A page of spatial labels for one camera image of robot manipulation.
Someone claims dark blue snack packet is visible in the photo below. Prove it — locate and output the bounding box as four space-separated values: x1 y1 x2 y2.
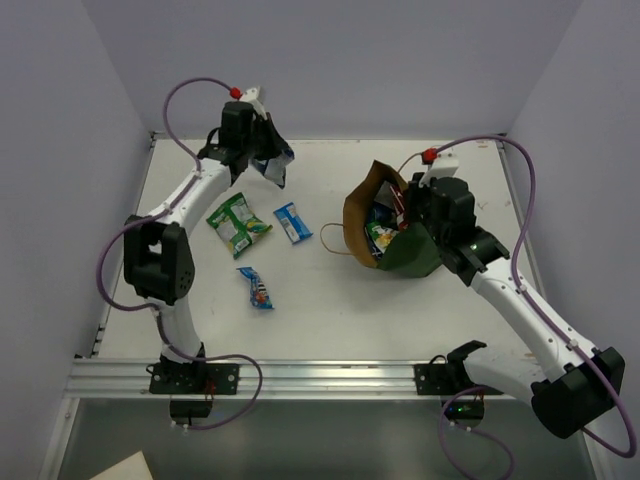
249 112 295 190

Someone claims green paper bag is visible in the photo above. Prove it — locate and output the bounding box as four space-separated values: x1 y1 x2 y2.
338 160 441 278

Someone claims green snack packet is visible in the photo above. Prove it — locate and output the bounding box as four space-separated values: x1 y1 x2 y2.
206 193 272 259

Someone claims blue M&M's packet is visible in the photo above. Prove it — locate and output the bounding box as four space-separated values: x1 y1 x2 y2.
237 267 274 310

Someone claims green yellow candy packet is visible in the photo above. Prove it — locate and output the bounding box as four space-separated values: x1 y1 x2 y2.
366 221 399 255

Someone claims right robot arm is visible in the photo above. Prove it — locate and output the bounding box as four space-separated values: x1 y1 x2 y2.
407 173 625 439

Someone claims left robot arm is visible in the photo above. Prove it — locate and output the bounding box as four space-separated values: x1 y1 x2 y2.
124 100 275 393

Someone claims red snack packet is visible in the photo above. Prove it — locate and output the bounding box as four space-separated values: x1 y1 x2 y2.
389 184 409 231

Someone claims beige board corner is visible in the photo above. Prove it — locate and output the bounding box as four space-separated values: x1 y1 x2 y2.
77 451 154 480

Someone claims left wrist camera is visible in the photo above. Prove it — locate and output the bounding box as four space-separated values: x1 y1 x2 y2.
240 86 267 118

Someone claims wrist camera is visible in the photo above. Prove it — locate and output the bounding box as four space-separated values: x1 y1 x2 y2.
419 148 459 187
240 86 267 118

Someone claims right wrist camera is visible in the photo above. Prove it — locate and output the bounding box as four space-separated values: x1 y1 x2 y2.
419 148 459 187

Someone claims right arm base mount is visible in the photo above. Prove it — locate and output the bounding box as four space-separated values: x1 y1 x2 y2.
413 355 502 426

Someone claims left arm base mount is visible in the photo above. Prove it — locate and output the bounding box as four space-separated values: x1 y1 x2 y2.
146 358 240 425

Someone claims aluminium mounting rail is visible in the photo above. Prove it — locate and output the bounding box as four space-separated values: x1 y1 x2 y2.
64 360 591 401

